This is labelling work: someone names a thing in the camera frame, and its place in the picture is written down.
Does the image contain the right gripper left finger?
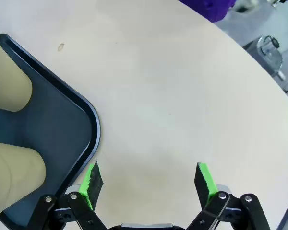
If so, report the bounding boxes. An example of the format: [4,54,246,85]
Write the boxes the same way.
[26,160,108,230]

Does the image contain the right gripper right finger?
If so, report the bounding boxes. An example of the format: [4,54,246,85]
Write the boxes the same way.
[184,161,272,230]

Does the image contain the tall tan paper cup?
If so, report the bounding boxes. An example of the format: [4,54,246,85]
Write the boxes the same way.
[0,140,47,220]
[0,35,34,113]

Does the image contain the black plastic serving tray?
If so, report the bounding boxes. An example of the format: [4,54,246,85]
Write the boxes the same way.
[0,33,101,228]

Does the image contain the person in purple hoodie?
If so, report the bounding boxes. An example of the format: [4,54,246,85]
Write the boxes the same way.
[179,0,236,23]

